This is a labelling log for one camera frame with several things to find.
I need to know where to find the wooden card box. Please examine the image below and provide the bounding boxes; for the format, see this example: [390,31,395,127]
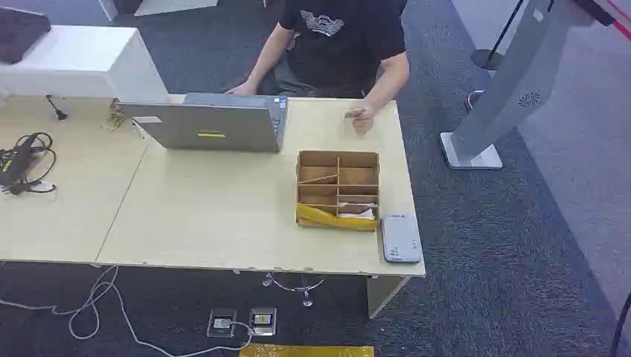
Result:
[295,149,381,233]

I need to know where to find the cards in box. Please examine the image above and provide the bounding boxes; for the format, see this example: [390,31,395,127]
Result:
[338,202,378,221]

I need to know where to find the grey card reader device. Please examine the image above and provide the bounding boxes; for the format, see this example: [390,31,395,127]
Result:
[380,213,423,264]

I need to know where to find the clear under-desk hook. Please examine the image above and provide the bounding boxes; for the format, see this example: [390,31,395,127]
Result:
[261,272,326,308]

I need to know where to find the grey laptop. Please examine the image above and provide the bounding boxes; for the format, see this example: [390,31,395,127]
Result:
[116,93,289,153]

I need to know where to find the person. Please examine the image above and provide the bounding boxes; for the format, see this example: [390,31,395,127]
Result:
[225,0,411,135]

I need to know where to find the floor socket with yellow label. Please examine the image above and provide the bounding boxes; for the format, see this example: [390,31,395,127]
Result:
[249,307,278,337]

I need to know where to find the floor socket with plug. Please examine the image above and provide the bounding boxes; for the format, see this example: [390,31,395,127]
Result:
[207,309,238,339]

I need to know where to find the yellow floor mat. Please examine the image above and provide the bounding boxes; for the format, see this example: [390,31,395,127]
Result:
[239,344,376,357]

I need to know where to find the grey kiosk stand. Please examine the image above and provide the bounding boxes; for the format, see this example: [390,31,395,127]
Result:
[440,0,575,171]

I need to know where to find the white cabinet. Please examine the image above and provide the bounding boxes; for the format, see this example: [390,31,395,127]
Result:
[0,25,170,104]

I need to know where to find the black plug on desk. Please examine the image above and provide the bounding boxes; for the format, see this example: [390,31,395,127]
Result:
[45,94,69,122]

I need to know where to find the dark cushion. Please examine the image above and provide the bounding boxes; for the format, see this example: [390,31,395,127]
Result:
[0,6,52,65]

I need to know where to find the black barrier post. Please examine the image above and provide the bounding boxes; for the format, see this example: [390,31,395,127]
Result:
[470,0,527,71]

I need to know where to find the white floor cable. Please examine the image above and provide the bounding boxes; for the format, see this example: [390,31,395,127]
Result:
[0,266,254,357]

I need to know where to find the black cable bundle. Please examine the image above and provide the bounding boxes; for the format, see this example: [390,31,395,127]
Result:
[0,132,57,196]

